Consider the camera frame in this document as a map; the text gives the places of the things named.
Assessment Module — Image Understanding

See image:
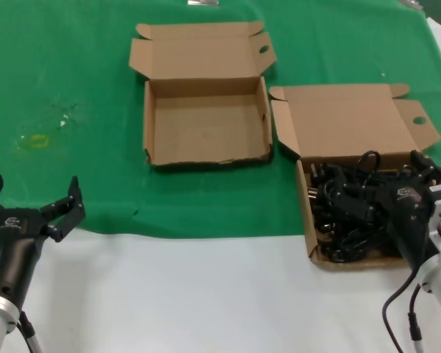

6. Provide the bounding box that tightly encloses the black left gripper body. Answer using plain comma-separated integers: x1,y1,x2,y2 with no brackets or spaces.
0,207,49,307

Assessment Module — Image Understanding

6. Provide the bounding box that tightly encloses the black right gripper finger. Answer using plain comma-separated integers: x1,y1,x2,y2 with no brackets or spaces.
318,163,382,222
409,149,441,189

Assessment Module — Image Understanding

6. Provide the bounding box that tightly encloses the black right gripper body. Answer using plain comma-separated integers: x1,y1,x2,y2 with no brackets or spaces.
376,182,437,273

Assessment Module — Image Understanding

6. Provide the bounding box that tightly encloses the cardboard box with torn rim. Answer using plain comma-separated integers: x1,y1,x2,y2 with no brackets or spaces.
128,21,279,171

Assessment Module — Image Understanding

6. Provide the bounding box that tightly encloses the green table cloth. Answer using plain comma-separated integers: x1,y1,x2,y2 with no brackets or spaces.
0,0,441,240

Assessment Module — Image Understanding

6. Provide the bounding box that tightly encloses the tangled black power cords pile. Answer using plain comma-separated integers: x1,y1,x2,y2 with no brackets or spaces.
307,150,409,264

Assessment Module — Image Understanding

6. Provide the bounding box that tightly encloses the cardboard box holding cords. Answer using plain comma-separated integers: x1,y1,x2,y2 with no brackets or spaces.
268,83,441,273

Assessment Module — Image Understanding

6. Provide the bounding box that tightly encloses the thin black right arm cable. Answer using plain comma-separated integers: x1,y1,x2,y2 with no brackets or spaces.
384,268,418,353

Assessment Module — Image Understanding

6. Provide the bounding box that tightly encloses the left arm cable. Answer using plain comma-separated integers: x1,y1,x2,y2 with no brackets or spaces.
16,310,43,353

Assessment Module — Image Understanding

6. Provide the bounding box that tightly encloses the black cable with connector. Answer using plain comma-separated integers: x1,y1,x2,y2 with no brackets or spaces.
409,285,426,353

